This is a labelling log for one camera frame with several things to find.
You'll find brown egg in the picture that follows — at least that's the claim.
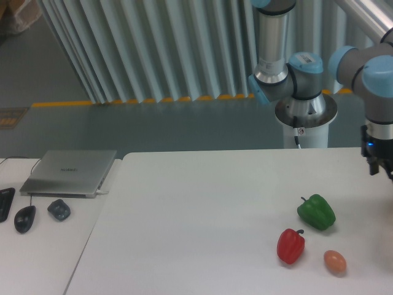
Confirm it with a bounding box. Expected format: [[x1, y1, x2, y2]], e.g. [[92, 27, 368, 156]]
[[324, 250, 347, 273]]

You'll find dark grey small device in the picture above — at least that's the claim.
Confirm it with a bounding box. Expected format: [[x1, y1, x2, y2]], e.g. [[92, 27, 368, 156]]
[[47, 199, 71, 222]]

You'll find black mouse cable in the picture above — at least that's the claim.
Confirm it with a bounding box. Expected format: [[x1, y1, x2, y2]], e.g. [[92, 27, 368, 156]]
[[0, 155, 42, 207]]

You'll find corrugated metal partition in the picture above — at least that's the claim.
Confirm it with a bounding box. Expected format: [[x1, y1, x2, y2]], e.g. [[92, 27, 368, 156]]
[[36, 0, 393, 106]]

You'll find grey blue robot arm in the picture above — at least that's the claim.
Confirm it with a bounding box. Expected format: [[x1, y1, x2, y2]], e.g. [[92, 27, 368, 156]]
[[249, 1, 392, 176]]

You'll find green bell pepper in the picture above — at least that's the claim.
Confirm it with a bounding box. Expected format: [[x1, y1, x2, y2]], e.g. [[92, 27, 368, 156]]
[[297, 194, 336, 231]]

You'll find silver closed laptop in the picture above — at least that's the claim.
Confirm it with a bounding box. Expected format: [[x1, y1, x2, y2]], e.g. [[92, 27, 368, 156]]
[[20, 150, 117, 198]]

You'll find black computer mouse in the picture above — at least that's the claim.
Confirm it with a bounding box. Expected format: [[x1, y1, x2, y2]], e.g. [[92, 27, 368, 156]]
[[14, 205, 36, 234]]

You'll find black keyboard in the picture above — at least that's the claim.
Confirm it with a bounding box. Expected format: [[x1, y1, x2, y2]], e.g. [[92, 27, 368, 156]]
[[0, 187, 15, 222]]

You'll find black pedestal cable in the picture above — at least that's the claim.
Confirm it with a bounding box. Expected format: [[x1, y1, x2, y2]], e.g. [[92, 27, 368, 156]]
[[292, 115, 302, 150]]

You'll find red bell pepper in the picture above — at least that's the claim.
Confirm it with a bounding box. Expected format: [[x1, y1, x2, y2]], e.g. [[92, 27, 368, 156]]
[[276, 229, 305, 265]]

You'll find cardboard box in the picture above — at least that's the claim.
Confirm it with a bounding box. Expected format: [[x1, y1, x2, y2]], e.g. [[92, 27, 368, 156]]
[[1, 0, 42, 36]]

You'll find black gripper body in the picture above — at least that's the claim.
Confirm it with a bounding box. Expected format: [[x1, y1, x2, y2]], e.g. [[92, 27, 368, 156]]
[[360, 125, 392, 173]]

